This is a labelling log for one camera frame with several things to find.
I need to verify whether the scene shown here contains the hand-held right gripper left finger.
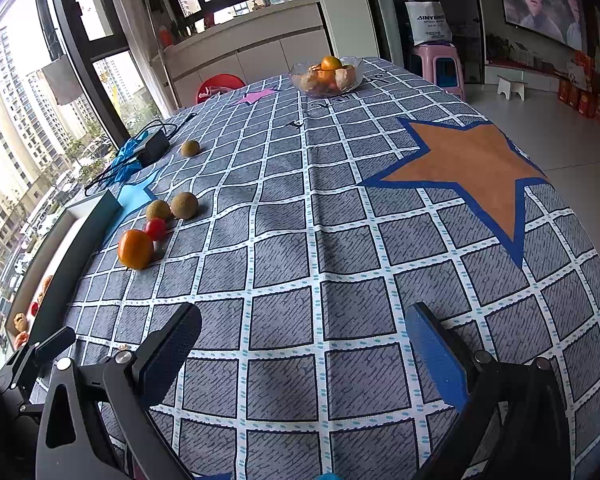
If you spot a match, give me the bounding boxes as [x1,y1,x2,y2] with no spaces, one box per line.
[35,302,202,480]

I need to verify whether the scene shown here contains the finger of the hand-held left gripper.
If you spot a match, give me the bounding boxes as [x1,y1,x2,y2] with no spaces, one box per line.
[12,400,48,423]
[0,326,77,404]

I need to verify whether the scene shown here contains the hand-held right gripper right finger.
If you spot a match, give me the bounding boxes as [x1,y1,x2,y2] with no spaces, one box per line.
[405,302,573,480]

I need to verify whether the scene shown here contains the white shallow box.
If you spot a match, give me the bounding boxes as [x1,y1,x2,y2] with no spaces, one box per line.
[0,190,126,356]

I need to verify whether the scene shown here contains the checked grey star tablecloth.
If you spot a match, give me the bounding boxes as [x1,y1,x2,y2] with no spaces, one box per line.
[27,56,600,480]

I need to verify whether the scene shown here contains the blue plastic gloves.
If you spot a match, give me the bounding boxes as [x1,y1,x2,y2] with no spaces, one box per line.
[111,140,146,181]

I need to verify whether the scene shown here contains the group of apartment buildings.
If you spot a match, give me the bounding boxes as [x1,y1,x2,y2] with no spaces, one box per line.
[0,0,156,356]

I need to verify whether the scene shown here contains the grey hanging cloth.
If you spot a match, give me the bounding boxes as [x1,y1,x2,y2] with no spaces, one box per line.
[37,57,86,106]

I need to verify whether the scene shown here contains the small white footstool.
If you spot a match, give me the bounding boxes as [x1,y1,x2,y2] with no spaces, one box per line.
[496,75,527,102]

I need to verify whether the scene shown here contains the red plastic stool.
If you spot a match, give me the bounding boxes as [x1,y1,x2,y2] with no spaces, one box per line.
[196,73,247,105]

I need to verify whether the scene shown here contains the pink plastic stool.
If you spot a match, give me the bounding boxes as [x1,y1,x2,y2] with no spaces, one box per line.
[406,42,467,102]

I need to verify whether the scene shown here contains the clear glass bowl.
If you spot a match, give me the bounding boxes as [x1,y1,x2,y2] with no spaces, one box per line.
[289,56,365,99]

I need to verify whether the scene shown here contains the white low television cabinet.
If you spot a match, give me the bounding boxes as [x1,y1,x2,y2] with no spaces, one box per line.
[485,57,571,93]

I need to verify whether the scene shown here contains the row of red gift boxes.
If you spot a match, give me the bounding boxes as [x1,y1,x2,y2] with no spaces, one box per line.
[557,52,600,123]

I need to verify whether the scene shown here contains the white counter cabinet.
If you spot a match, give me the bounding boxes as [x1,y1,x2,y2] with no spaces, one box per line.
[147,0,331,111]

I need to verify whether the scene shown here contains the white shopping bag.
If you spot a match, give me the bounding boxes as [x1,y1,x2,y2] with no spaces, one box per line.
[405,0,453,47]

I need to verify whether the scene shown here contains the black power adapter with cable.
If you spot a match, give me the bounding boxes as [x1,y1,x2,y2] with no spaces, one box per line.
[82,114,198,191]

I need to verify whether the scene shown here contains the black window frame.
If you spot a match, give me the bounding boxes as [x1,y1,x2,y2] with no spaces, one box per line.
[0,0,181,221]

